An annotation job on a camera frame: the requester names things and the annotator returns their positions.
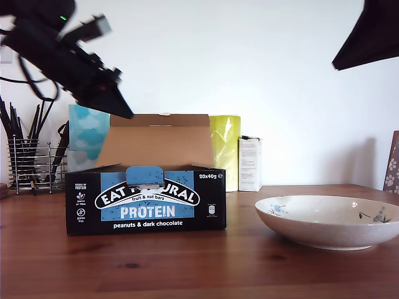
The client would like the black blue snackbar carton box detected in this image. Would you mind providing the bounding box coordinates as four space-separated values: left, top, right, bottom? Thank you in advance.
65 113 227 237

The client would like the blue cloud print tissue box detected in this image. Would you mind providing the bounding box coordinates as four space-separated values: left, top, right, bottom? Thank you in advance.
67 104 112 159

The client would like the white printed carton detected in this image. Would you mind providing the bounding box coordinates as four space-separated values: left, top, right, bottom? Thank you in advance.
238 135 262 192

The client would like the thin black stick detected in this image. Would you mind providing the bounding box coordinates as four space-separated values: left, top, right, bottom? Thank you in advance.
0 97 18 141
8 101 24 141
29 101 54 147
31 102 45 141
27 104 40 141

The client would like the yellow plastic wrapped roll pack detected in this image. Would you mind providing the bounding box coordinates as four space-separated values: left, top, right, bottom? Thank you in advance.
208 115 243 193

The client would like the white floral ceramic bowl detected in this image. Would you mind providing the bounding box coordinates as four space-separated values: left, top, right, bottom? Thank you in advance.
254 195 399 252

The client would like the thick black braided cable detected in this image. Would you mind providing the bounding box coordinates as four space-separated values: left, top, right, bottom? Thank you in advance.
19 55 59 102

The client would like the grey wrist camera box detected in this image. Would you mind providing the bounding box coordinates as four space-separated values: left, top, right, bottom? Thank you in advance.
67 14 112 44

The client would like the thin black cable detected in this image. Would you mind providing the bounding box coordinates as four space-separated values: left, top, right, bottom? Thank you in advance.
0 76 57 85

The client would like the chrome wire utensil holder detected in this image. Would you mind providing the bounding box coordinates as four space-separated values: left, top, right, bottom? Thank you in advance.
6 138 68 196

